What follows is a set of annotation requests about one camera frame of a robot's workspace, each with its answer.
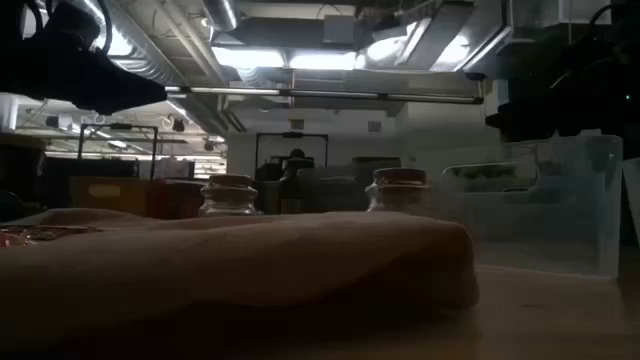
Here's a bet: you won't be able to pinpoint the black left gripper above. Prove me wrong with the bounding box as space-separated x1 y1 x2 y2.
0 33 169 116

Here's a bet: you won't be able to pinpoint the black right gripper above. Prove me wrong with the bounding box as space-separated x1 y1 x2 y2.
483 45 640 161

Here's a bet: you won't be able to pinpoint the patterned smoked paprika tin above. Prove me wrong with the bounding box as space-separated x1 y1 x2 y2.
147 178 207 220

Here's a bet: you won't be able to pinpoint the cork-stoppered glass spice jar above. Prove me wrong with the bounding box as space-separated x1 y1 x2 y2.
198 173 262 217
364 167 435 217

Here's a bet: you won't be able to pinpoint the green herb package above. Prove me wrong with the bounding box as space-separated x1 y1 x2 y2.
462 165 524 180

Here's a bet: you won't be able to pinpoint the white box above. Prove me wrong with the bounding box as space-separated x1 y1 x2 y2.
157 158 196 180

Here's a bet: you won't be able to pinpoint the yellow plastic bin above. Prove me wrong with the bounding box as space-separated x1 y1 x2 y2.
69 176 151 217

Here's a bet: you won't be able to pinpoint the clear plastic bin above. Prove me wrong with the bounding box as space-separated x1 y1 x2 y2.
434 133 624 279

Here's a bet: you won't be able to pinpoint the ceiling light panel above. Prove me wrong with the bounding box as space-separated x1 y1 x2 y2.
212 46 287 69
288 51 357 71

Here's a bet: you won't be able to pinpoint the black monitor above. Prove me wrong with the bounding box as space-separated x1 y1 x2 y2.
255 160 284 182
352 156 402 171

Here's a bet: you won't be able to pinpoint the grey plastic bin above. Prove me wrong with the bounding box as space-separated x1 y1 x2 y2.
299 167 374 214

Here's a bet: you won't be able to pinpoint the beige cloth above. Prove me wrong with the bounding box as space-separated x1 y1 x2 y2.
0 208 480 351

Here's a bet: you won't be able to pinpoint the black metal station frame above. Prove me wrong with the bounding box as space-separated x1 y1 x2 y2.
77 123 159 179
254 132 330 181

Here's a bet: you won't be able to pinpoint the small silver spiral duct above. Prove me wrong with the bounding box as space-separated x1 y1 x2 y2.
202 0 240 32

